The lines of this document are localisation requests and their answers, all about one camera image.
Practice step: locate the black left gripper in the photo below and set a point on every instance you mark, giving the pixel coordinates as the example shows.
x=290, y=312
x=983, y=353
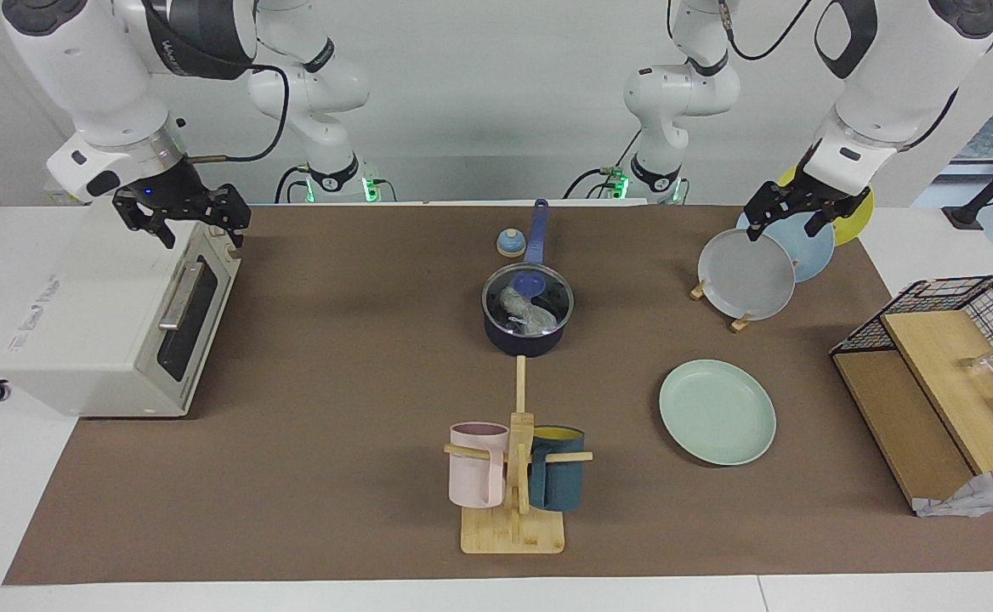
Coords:
x=802, y=197

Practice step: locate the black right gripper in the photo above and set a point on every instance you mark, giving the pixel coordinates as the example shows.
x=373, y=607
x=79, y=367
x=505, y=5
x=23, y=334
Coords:
x=175, y=197

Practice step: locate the glass lid with blue knob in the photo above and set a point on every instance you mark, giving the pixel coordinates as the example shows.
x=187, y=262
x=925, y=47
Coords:
x=531, y=283

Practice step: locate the clear plastic wrap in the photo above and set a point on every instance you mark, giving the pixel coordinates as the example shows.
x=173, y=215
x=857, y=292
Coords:
x=524, y=311

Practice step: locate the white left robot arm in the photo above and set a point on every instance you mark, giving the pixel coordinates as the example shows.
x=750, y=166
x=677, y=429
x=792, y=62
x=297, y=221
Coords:
x=905, y=76

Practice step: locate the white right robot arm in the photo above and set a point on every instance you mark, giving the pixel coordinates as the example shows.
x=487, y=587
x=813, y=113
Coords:
x=80, y=68

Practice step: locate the light blue plate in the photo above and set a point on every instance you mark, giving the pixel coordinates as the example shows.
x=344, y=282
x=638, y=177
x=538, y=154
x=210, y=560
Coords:
x=813, y=255

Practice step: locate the grey plate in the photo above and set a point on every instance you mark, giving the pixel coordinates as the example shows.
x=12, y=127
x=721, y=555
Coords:
x=747, y=276

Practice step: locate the yellow plate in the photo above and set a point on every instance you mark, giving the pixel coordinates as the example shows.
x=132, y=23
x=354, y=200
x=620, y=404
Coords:
x=855, y=225

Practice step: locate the wooden plate rack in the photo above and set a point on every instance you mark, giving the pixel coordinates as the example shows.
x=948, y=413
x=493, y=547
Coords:
x=741, y=323

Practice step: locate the mint green plate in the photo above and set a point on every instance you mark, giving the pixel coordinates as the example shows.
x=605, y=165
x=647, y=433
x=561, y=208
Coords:
x=717, y=412

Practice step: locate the white toaster oven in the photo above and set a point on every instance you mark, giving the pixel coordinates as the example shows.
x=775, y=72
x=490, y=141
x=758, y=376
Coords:
x=80, y=323

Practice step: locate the brown table mat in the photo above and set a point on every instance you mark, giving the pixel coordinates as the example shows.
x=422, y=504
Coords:
x=335, y=382

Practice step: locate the wooden stepped shelf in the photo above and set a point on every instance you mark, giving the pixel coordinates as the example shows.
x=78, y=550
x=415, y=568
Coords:
x=896, y=416

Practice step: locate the clear glass cup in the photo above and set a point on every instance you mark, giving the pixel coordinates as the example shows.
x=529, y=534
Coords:
x=991, y=370

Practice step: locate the small blue round timer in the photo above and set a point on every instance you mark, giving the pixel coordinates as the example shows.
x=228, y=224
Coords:
x=510, y=245

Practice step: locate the dark blue saucepan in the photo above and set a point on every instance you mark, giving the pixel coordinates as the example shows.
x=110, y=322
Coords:
x=522, y=344

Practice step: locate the grey patterned cloth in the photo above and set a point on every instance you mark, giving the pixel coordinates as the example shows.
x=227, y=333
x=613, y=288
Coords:
x=981, y=495

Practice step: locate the dark teal mug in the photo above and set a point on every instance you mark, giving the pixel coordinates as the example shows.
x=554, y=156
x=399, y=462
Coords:
x=560, y=480

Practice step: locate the pink mug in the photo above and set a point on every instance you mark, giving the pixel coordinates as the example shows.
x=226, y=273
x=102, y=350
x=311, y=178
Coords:
x=475, y=476

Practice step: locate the wooden mug tree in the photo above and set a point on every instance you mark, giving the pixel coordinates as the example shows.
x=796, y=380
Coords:
x=513, y=531

